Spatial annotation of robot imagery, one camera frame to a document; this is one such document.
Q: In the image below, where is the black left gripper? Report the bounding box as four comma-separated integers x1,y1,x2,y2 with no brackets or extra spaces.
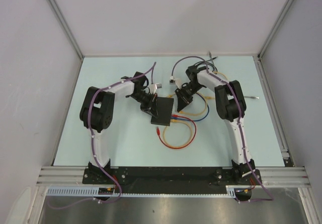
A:
129,91,158,119

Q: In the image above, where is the aluminium corner post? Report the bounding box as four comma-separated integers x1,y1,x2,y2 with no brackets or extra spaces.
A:
47,0,84,61
257,0,295,58

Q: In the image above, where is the grey ethernet cable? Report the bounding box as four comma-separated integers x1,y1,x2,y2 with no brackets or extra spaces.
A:
208,51,260,100

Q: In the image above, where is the aluminium left corner post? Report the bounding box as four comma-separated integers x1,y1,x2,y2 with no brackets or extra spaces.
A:
47,0,84,61

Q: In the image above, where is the aluminium front frame rail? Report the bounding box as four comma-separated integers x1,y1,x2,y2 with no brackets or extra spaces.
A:
36,166,311,188

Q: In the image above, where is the white slotted cable duct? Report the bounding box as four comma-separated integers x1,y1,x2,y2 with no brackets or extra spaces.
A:
47,186,235,198

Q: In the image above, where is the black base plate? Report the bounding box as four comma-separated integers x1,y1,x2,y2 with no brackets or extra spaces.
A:
82,165,261,199

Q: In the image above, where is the black network switch box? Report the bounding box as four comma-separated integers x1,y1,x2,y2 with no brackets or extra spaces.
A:
150,97,174,126

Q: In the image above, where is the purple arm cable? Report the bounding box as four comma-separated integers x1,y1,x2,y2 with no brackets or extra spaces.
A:
47,62,156,209
171,55,275,202

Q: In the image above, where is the red ethernet cable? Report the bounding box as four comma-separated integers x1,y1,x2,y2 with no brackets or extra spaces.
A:
155,115,197,151

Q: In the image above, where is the aluminium right side rail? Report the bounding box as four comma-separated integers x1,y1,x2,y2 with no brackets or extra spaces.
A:
253,55,294,167

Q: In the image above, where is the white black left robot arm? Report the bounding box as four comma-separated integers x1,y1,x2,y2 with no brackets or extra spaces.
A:
79,72,158,184

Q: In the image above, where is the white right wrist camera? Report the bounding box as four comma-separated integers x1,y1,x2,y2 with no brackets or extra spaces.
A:
169,76,182,89

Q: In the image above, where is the aluminium right corner post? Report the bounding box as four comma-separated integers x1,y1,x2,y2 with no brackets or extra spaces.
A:
257,0,295,58

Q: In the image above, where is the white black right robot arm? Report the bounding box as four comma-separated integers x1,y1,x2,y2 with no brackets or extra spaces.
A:
175,65,256,184

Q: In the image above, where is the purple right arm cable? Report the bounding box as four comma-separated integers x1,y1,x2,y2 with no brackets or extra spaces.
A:
171,55,275,202

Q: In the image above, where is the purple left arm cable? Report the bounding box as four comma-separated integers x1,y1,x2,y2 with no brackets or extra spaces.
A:
47,62,156,209

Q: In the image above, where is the yellow cable long loop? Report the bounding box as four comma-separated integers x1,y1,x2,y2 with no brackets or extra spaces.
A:
159,119,197,150

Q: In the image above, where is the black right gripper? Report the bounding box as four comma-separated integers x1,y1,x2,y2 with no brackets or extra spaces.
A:
175,83,204,112

